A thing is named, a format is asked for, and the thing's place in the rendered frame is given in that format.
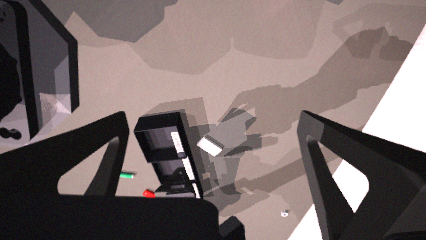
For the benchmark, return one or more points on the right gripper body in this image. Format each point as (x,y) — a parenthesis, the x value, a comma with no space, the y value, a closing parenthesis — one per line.
(182,193)

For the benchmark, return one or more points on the black three-compartment bin rack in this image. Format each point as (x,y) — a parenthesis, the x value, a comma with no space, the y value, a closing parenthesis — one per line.
(157,146)

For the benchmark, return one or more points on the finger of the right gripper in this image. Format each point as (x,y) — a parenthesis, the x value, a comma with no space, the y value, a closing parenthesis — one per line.
(165,187)

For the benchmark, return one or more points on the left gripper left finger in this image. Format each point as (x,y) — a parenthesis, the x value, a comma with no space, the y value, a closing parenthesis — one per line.
(37,167)

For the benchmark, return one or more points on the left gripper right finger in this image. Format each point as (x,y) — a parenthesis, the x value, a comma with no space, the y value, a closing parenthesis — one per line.
(395,203)

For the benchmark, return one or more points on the green battery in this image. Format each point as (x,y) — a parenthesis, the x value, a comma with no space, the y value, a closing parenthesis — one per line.
(129,175)

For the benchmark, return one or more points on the red usb stick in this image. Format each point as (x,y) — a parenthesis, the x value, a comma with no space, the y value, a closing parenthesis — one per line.
(148,193)

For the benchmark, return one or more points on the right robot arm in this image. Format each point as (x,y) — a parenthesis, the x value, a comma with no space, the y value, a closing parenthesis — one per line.
(232,229)

